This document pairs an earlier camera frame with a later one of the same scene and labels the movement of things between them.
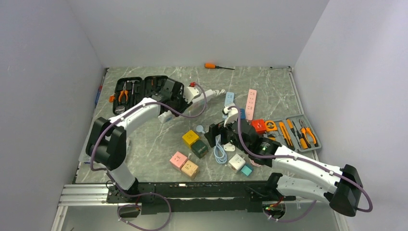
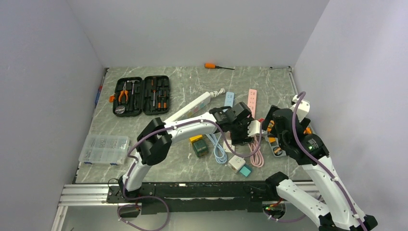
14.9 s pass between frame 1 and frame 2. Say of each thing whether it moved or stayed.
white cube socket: stayed
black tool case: stayed
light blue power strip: stayed
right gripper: moved
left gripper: moved
